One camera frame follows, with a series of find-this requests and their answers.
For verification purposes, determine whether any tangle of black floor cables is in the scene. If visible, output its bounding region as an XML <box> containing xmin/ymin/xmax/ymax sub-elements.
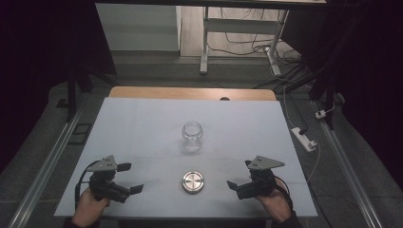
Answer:
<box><xmin>207</xmin><ymin>8</ymin><xmax>313</xmax><ymax>94</ymax></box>

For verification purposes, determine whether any white table mat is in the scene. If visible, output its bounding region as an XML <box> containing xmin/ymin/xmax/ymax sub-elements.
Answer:
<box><xmin>54</xmin><ymin>97</ymin><xmax>319</xmax><ymax>220</ymax></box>

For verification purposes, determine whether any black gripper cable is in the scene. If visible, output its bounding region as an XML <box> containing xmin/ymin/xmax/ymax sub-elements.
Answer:
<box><xmin>273</xmin><ymin>175</ymin><xmax>295</xmax><ymax>213</ymax></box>
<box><xmin>74</xmin><ymin>160</ymin><xmax>101</xmax><ymax>211</ymax></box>

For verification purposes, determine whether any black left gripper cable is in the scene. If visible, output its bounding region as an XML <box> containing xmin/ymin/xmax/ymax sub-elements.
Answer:
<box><xmin>74</xmin><ymin>160</ymin><xmax>101</xmax><ymax>211</ymax></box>

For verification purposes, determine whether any dark curtain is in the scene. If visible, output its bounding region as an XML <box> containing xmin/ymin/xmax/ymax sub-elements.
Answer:
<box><xmin>0</xmin><ymin>0</ymin><xmax>118</xmax><ymax>176</ymax></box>
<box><xmin>280</xmin><ymin>0</ymin><xmax>403</xmax><ymax>191</ymax></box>

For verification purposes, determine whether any round silver metal lid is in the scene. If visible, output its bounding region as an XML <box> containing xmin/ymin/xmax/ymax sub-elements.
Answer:
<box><xmin>181</xmin><ymin>170</ymin><xmax>205</xmax><ymax>195</ymax></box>

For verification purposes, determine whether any metal floor rail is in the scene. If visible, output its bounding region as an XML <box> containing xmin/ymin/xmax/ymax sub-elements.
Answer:
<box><xmin>311</xmin><ymin>100</ymin><xmax>385</xmax><ymax>228</ymax></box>
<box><xmin>7</xmin><ymin>94</ymin><xmax>90</xmax><ymax>228</ymax></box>

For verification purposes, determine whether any wooden table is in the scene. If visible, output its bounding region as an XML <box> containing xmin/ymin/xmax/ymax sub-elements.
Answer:
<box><xmin>107</xmin><ymin>85</ymin><xmax>278</xmax><ymax>102</ymax></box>

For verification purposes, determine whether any black metal stand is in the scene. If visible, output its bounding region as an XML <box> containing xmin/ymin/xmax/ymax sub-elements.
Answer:
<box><xmin>307</xmin><ymin>12</ymin><xmax>362</xmax><ymax>131</ymax></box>
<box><xmin>56</xmin><ymin>56</ymin><xmax>118</xmax><ymax>124</ymax></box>

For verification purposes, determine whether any thin white cable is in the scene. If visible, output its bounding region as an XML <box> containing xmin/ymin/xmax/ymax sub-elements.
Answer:
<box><xmin>282</xmin><ymin>85</ymin><xmax>321</xmax><ymax>184</ymax></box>

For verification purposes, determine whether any clear glass jar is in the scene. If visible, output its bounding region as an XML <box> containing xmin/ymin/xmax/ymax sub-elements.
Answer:
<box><xmin>181</xmin><ymin>121</ymin><xmax>204</xmax><ymax>156</ymax></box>

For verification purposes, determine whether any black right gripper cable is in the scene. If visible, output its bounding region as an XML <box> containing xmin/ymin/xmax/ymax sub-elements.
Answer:
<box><xmin>273</xmin><ymin>175</ymin><xmax>295</xmax><ymax>213</ymax></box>

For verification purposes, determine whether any person's right hand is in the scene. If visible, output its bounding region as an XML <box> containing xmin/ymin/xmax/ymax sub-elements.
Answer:
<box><xmin>254</xmin><ymin>178</ymin><xmax>293</xmax><ymax>224</ymax></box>

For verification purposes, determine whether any person's left hand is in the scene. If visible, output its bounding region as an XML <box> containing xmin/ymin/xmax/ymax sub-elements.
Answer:
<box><xmin>71</xmin><ymin>186</ymin><xmax>111</xmax><ymax>228</ymax></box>

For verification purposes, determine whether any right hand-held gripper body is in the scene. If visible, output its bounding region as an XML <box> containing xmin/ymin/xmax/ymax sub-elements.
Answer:
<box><xmin>235</xmin><ymin>155</ymin><xmax>286</xmax><ymax>200</ymax></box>

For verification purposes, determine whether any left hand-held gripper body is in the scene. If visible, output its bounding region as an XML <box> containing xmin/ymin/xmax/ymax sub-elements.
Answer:
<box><xmin>86</xmin><ymin>154</ymin><xmax>131</xmax><ymax>204</ymax></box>

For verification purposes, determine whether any white desk frame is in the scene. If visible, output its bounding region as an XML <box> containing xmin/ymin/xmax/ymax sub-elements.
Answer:
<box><xmin>199</xmin><ymin>6</ymin><xmax>290</xmax><ymax>77</ymax></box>

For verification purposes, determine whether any white power strip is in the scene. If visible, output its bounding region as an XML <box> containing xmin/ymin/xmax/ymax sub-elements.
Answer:
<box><xmin>291</xmin><ymin>126</ymin><xmax>318</xmax><ymax>153</ymax></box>

